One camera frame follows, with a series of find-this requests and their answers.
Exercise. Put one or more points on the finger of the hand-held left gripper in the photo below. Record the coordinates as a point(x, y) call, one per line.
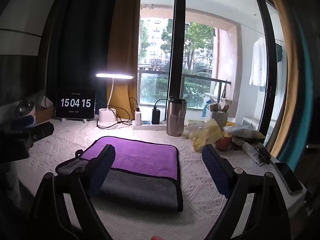
point(41, 131)

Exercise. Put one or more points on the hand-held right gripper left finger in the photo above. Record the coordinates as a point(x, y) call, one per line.
point(103, 168)

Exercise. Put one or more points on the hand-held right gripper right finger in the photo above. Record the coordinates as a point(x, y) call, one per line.
point(214, 168)

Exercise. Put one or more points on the purple and grey towel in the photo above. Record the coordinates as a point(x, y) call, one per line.
point(145, 158)

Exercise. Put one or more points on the person's right hand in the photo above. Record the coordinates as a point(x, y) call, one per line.
point(156, 238)

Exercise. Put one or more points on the cardboard box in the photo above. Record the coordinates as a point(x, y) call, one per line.
point(45, 106)

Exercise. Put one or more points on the orange cup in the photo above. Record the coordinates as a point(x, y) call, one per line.
point(223, 143)

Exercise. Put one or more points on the shiny round jar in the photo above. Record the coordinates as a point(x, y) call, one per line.
point(25, 108)

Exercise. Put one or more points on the white textured tablecloth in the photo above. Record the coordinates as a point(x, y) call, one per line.
point(200, 192)

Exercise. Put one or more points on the yellow plastic bag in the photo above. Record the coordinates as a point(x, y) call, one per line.
point(205, 136)

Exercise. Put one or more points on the white tube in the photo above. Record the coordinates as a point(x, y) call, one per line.
point(251, 150)

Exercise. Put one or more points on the black tablet clock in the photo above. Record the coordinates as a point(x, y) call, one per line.
point(75, 103)

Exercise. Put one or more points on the grey packet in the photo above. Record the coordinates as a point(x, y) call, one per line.
point(246, 131)

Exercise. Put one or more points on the white perforated basket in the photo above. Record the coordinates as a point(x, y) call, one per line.
point(217, 117)

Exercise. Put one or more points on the black clip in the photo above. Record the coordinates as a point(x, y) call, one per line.
point(263, 155)

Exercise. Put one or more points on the white desk lamp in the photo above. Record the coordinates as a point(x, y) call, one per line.
point(108, 116)

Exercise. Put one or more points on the white power strip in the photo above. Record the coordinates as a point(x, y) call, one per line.
point(147, 125)

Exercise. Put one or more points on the white charger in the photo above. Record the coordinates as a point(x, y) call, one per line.
point(138, 117)

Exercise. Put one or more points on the stainless steel tumbler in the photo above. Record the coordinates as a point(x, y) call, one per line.
point(175, 117)

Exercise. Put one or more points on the black charger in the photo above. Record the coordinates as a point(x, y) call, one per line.
point(155, 115)

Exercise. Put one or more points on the black smartphone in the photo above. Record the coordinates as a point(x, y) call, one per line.
point(288, 178)

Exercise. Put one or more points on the dark green curtain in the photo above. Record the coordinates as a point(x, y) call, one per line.
point(75, 42)

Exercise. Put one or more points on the mustard yellow curtain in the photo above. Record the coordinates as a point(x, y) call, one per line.
point(122, 55)

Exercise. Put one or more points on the white hanging shirt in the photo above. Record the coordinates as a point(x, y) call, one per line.
point(258, 63)

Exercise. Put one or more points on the teal hanging cloth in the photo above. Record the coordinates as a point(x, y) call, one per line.
point(279, 52)

